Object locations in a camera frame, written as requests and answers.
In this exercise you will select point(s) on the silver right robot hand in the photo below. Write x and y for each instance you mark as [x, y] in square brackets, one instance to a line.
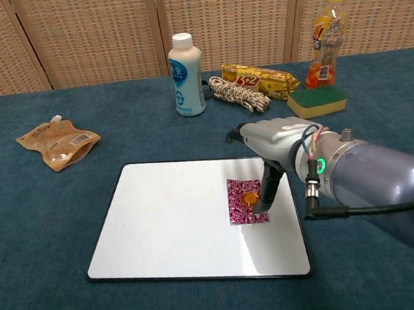
[274, 138]

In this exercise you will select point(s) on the pink patterned packet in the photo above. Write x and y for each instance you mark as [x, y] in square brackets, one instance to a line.
[237, 190]

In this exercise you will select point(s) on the small orange round disc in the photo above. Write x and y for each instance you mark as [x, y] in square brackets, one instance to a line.
[250, 198]

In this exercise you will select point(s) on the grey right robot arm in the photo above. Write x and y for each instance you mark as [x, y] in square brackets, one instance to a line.
[375, 176]

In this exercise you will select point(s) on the white rectangular board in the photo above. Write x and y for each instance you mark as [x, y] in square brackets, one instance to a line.
[162, 220]

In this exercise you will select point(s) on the green and yellow sponge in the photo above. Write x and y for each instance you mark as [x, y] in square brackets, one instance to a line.
[316, 99]

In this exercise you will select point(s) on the yellow biscuit packet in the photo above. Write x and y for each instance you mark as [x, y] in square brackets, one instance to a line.
[269, 80]

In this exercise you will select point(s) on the orange drink bottle yellow cap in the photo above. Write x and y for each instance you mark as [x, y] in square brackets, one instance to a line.
[323, 57]

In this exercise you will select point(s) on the white milk bottle blue label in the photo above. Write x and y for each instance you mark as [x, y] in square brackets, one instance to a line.
[186, 84]

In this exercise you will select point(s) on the woven folding screen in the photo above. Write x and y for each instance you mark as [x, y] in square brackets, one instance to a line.
[102, 33]

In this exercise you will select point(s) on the brown spout pouch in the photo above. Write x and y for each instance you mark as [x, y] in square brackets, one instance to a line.
[57, 142]

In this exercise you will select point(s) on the teal felt table cover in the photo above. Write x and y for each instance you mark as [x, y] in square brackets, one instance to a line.
[36, 231]

